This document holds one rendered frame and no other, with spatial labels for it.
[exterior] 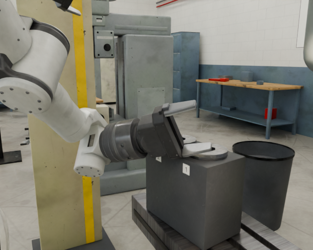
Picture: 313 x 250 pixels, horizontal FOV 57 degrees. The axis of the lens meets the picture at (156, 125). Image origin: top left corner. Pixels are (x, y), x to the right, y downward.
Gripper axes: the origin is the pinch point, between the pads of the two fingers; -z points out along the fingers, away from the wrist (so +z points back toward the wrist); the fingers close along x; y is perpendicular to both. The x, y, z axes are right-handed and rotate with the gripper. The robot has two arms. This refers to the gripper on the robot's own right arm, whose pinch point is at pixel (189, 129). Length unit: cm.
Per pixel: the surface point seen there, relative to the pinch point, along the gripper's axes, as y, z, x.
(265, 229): -1.7, -9.0, -31.3
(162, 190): -0.3, 12.1, -16.3
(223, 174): -2.6, -4.1, -11.0
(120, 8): 854, 367, -96
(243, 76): 511, 31, -252
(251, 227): -1.8, -6.0, -30.3
